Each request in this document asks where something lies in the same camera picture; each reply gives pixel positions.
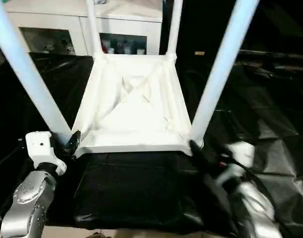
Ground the white plastic table top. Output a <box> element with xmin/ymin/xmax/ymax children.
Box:
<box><xmin>70</xmin><ymin>52</ymin><xmax>205</xmax><ymax>160</ymax></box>

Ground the white plastic table leg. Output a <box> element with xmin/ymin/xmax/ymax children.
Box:
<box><xmin>165</xmin><ymin>0</ymin><xmax>185</xmax><ymax>60</ymax></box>
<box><xmin>0</xmin><ymin>0</ymin><xmax>73</xmax><ymax>136</ymax></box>
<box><xmin>190</xmin><ymin>0</ymin><xmax>261</xmax><ymax>148</ymax></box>
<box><xmin>85</xmin><ymin>0</ymin><xmax>105</xmax><ymax>59</ymax></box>

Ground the black mat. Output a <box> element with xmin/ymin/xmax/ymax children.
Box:
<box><xmin>0</xmin><ymin>51</ymin><xmax>303</xmax><ymax>233</ymax></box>

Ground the white cabinet with glass doors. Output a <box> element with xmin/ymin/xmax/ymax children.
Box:
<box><xmin>4</xmin><ymin>0</ymin><xmax>165</xmax><ymax>57</ymax></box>

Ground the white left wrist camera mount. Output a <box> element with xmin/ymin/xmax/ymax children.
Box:
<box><xmin>24</xmin><ymin>130</ymin><xmax>68</xmax><ymax>177</ymax></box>

